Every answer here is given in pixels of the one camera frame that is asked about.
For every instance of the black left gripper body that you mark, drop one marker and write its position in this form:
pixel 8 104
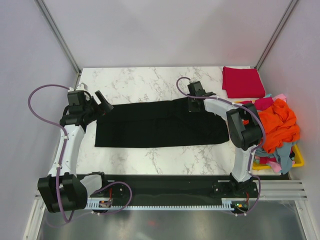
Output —
pixel 94 111

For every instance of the folded red t shirt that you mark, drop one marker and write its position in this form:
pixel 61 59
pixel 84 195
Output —
pixel 242 83

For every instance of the pink garment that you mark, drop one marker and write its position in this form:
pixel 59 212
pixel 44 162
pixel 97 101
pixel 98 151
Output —
pixel 279 96

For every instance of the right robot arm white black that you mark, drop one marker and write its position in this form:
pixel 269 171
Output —
pixel 243 123

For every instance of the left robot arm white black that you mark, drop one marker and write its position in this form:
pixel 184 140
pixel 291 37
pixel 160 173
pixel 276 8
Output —
pixel 61 190

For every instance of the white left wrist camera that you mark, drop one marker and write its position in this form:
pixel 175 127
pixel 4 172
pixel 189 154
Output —
pixel 80 87

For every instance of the white slotted cable duct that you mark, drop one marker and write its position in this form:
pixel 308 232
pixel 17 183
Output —
pixel 99 205

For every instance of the right aluminium frame post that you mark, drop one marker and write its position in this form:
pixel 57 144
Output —
pixel 276 33

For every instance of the magenta garment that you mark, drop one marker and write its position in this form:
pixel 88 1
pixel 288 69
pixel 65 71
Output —
pixel 260 104

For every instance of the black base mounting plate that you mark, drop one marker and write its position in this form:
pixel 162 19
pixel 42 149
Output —
pixel 174 190

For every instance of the left aluminium frame post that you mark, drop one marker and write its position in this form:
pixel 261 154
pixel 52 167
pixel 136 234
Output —
pixel 58 35

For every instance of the grey blue garment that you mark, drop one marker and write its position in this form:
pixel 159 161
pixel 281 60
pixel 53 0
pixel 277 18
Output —
pixel 280 160

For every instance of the black t shirt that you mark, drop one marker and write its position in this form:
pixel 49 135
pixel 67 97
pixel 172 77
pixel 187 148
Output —
pixel 159 124

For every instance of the yellow plastic bin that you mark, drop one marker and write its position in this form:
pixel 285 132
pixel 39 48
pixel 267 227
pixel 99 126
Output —
pixel 295 155

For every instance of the aluminium frame post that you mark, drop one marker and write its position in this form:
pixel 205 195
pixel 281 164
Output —
pixel 58 35
pixel 276 33

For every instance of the orange t shirt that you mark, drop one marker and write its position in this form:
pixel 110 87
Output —
pixel 280 125

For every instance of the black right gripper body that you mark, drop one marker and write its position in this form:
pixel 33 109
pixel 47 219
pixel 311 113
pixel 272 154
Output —
pixel 192 107

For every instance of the aluminium front rail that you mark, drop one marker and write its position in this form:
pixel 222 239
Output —
pixel 270 187

